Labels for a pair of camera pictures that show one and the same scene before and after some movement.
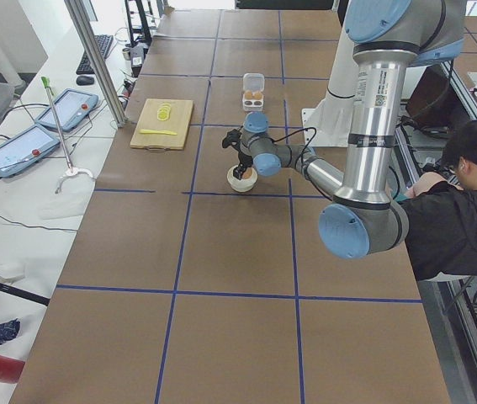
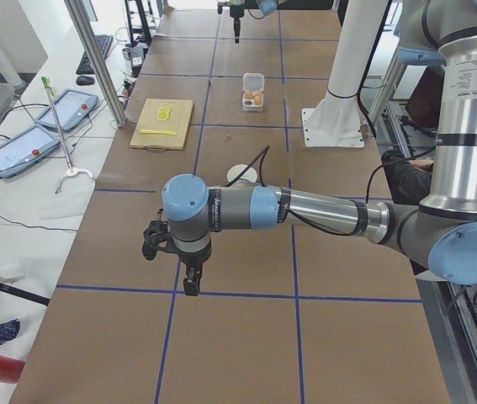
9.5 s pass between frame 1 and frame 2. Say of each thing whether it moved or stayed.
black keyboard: stayed
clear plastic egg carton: stayed
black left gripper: moved
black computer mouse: stayed
